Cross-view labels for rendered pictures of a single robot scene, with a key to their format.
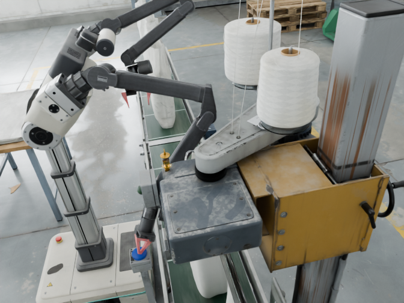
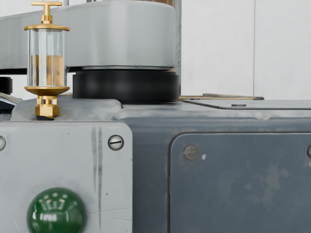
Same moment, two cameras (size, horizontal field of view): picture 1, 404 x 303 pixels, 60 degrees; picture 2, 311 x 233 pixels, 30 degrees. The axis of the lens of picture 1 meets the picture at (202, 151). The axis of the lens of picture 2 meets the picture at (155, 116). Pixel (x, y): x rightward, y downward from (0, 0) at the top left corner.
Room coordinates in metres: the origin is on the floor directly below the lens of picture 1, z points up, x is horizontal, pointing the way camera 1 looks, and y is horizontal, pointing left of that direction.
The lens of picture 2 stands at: (0.72, 0.47, 1.35)
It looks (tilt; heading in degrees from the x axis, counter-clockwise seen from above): 3 degrees down; 274
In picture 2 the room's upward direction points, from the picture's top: straight up
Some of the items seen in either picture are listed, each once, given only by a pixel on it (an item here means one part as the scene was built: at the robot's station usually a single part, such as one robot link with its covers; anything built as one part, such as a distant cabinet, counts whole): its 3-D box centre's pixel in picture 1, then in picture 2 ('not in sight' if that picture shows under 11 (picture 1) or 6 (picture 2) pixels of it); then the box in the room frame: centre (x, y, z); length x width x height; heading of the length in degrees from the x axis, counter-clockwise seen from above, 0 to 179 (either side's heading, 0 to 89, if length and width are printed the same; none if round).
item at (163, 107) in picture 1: (160, 80); not in sight; (2.83, 0.31, 0.74); 0.47 x 0.22 x 0.72; 7
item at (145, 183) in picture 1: (149, 187); (60, 206); (0.80, 0.17, 1.29); 0.08 x 0.05 x 0.09; 9
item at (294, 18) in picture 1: (285, 13); not in sight; (6.59, -1.73, 0.22); 1.21 x 0.84 x 0.14; 99
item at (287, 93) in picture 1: (287, 85); not in sight; (0.75, -0.22, 1.61); 0.15 x 0.14 x 0.17; 9
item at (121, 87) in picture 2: (210, 169); (126, 86); (0.78, -0.02, 1.35); 0.09 x 0.09 x 0.03
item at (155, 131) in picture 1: (158, 88); not in sight; (3.55, 0.42, 0.34); 2.21 x 0.39 x 0.09; 9
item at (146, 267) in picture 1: (140, 259); not in sight; (0.91, 0.28, 0.81); 0.08 x 0.08 x 0.06; 9
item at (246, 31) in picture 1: (252, 50); not in sight; (1.01, -0.17, 1.61); 0.17 x 0.17 x 0.17
